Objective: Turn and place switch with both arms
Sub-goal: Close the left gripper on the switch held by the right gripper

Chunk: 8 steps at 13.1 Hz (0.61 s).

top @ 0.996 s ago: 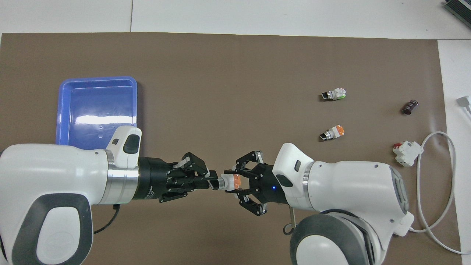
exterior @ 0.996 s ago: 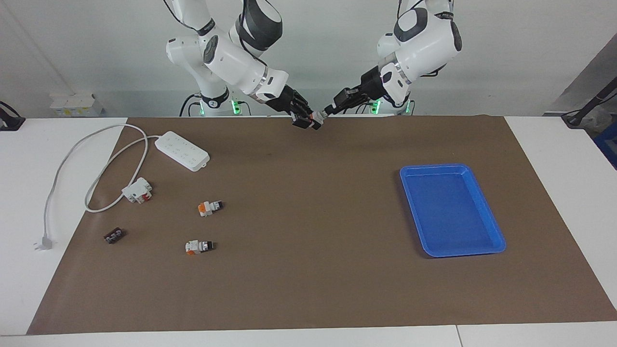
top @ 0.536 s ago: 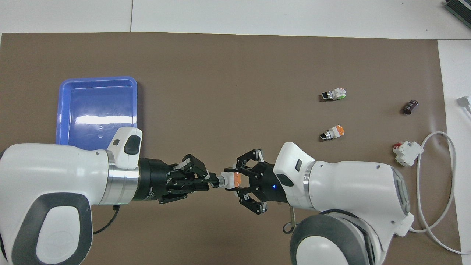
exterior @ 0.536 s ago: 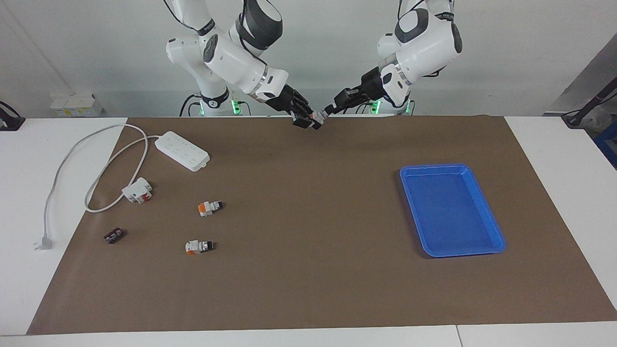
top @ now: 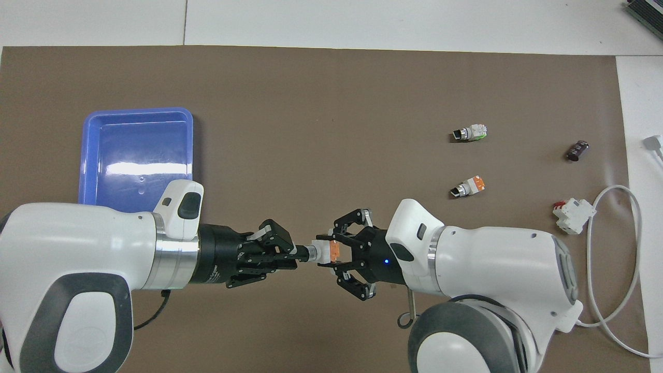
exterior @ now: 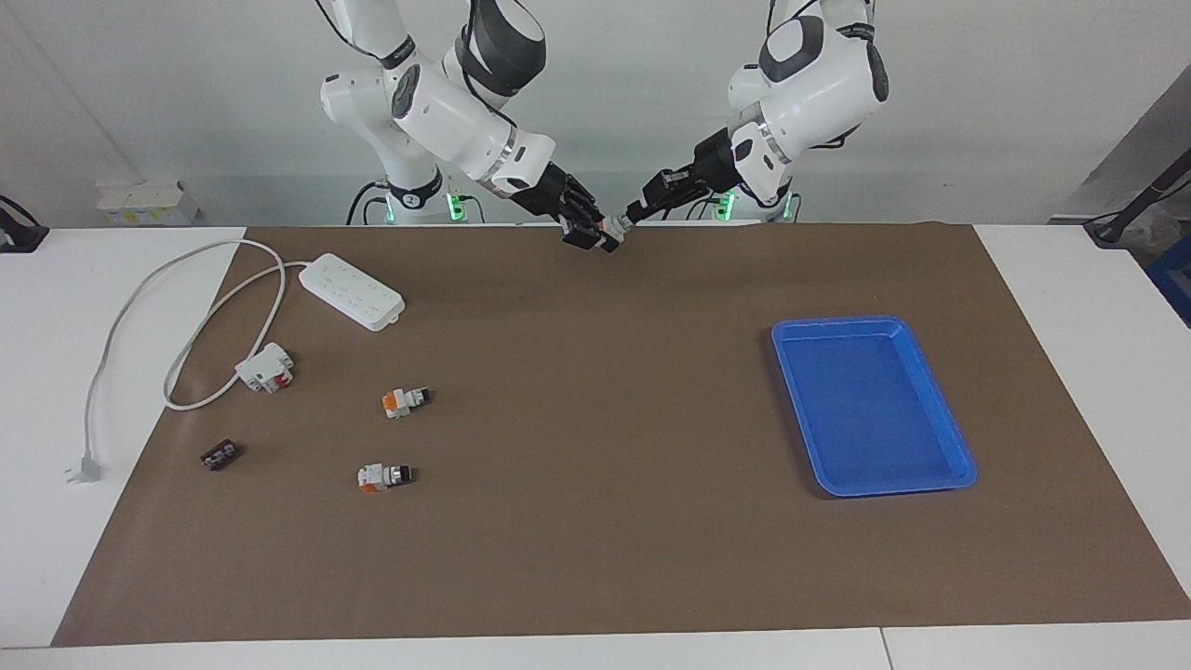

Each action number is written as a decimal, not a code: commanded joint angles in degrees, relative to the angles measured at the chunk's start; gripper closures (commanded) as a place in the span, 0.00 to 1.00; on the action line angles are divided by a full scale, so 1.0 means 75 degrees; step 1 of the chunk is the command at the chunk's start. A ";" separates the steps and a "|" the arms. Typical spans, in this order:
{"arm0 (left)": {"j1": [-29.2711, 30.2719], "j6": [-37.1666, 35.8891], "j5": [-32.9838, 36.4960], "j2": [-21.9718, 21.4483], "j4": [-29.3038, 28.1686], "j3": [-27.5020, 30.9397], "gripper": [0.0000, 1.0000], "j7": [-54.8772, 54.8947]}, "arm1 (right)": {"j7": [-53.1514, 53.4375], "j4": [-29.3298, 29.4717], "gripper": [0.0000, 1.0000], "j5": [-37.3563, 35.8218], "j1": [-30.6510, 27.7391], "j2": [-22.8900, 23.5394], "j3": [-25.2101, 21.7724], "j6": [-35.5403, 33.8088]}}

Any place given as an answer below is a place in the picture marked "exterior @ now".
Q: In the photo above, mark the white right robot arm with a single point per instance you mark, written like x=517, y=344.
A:
x=447, y=116

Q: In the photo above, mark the blue storage crate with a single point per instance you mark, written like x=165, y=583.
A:
x=1174, y=279

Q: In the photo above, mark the orange white switch lower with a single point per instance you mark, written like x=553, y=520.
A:
x=381, y=476

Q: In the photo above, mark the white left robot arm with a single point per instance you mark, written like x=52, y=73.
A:
x=819, y=84

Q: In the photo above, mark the black clamp object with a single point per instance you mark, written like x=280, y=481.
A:
x=19, y=237

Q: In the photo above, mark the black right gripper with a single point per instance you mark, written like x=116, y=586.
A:
x=558, y=195

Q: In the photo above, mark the white cardboard box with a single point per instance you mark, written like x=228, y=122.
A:
x=149, y=205

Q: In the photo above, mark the white red circuit breaker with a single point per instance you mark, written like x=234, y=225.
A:
x=263, y=368

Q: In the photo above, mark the brown table mat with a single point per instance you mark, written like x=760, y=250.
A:
x=595, y=465

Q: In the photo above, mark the small dark terminal block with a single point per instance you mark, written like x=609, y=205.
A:
x=220, y=456

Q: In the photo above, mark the blue plastic tray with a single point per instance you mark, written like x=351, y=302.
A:
x=865, y=409

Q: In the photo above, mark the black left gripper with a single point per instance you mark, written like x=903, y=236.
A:
x=707, y=167

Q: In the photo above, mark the black pole stand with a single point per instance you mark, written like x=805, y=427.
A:
x=1130, y=216

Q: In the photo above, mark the white power strip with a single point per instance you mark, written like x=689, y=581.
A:
x=354, y=290

